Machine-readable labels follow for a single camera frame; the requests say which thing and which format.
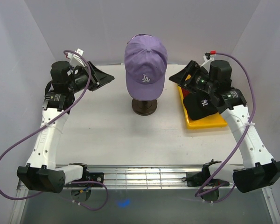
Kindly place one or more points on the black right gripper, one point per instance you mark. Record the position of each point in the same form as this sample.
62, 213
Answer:
192, 68

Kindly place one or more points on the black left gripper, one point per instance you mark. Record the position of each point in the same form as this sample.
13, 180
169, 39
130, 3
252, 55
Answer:
98, 77

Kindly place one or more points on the black NY baseball cap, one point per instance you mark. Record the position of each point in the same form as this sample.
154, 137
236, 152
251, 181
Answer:
198, 106

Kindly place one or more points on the lavender baseball cap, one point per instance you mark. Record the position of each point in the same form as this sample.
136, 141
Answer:
145, 61

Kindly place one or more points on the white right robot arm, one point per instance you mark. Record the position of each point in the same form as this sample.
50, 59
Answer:
259, 168

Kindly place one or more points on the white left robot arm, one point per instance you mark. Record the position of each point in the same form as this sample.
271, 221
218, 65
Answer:
59, 96

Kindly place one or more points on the red baseball cap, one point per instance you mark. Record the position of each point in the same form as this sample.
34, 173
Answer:
184, 92

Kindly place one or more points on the beige mannequin head stand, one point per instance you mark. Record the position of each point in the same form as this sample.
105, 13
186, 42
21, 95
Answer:
144, 108

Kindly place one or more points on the yellow plastic tray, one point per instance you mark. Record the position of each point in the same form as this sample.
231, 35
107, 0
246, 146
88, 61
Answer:
212, 121

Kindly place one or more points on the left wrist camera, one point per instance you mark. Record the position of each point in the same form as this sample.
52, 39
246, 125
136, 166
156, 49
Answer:
75, 59

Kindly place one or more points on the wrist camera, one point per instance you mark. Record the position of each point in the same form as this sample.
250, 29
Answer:
75, 59
208, 57

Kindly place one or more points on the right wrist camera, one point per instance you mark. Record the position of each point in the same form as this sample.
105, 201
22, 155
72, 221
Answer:
208, 57

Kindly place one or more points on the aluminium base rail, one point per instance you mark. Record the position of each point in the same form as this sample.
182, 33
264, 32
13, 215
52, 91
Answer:
142, 177

